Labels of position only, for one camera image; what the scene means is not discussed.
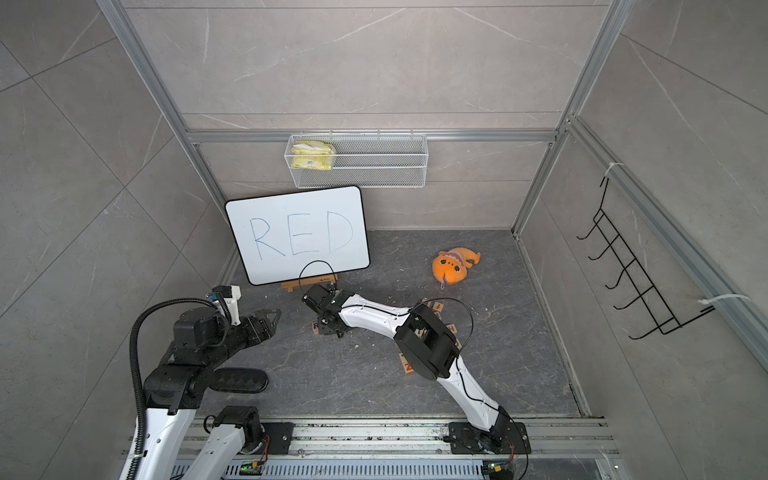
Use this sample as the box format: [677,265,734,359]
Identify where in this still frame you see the wooden block letter N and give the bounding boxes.
[399,353,415,376]

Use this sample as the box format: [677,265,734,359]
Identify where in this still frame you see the wooden whiteboard stand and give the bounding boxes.
[280,274,338,293]

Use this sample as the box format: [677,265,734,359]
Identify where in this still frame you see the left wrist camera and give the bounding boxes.
[207,285,241,326]

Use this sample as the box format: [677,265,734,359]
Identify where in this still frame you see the white wire mesh basket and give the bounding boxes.
[284,133,429,189]

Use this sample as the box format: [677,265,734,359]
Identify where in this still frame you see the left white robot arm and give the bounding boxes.
[120,298,282,479]

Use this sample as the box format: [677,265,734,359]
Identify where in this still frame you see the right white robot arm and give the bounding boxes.
[302,285,532,456]

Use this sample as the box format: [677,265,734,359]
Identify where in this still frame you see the yellow packet in basket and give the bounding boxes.
[289,140,336,171]

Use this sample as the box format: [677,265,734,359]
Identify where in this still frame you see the whiteboard with RED text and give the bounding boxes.
[225,186,371,286]

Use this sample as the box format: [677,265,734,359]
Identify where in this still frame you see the black wire hook rack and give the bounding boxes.
[576,177,715,341]

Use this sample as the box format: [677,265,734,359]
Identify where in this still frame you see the orange plush toy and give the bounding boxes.
[432,247,481,288]

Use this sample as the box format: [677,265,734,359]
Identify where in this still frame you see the metal base rail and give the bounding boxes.
[219,416,629,479]

